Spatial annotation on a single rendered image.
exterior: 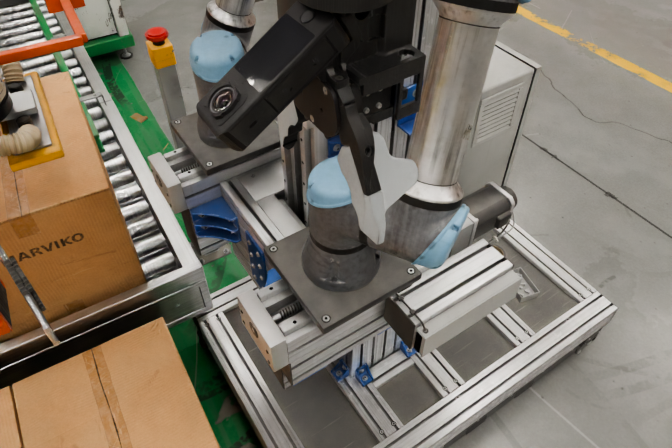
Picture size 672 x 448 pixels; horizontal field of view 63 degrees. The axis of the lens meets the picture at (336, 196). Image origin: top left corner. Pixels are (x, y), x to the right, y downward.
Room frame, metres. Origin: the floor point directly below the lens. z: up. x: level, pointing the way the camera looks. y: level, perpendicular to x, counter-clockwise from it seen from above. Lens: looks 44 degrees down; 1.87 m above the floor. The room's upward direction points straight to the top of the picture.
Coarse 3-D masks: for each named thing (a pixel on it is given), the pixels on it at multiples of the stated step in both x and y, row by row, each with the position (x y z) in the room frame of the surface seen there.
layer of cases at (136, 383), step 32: (160, 320) 0.86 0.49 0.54; (96, 352) 0.76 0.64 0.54; (128, 352) 0.76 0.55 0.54; (160, 352) 0.76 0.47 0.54; (32, 384) 0.67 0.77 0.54; (64, 384) 0.67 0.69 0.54; (96, 384) 0.67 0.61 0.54; (128, 384) 0.67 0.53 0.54; (160, 384) 0.67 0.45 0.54; (0, 416) 0.59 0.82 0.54; (32, 416) 0.59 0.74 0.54; (64, 416) 0.59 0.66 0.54; (96, 416) 0.59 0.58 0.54; (128, 416) 0.59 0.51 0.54; (160, 416) 0.59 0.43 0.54; (192, 416) 0.59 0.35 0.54
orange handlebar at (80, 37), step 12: (60, 0) 1.26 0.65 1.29; (72, 12) 1.19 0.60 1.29; (72, 24) 1.14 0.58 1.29; (72, 36) 1.08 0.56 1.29; (84, 36) 1.10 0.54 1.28; (24, 48) 1.03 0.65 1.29; (36, 48) 1.04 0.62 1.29; (48, 48) 1.05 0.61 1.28; (60, 48) 1.06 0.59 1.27; (0, 60) 1.00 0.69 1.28; (12, 60) 1.01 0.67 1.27; (0, 324) 0.38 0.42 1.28
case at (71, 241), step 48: (48, 96) 1.36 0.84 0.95; (96, 144) 1.43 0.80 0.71; (0, 192) 0.95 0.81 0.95; (48, 192) 0.95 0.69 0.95; (96, 192) 0.96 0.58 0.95; (0, 240) 0.85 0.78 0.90; (48, 240) 0.89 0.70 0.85; (96, 240) 0.94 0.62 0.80; (48, 288) 0.86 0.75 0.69; (96, 288) 0.91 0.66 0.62; (0, 336) 0.79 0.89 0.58
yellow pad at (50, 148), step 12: (36, 72) 1.14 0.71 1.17; (12, 84) 1.04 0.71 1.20; (24, 84) 1.08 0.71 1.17; (36, 84) 1.09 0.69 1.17; (36, 96) 1.03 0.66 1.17; (48, 108) 0.99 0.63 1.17; (12, 120) 0.94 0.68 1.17; (24, 120) 0.91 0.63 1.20; (36, 120) 0.94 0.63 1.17; (48, 120) 0.95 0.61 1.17; (12, 132) 0.90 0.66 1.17; (48, 132) 0.90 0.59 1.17; (48, 144) 0.86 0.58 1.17; (60, 144) 0.87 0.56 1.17; (12, 156) 0.83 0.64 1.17; (24, 156) 0.83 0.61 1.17; (36, 156) 0.83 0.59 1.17; (48, 156) 0.84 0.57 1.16; (60, 156) 0.85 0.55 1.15; (12, 168) 0.80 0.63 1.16; (24, 168) 0.81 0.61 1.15
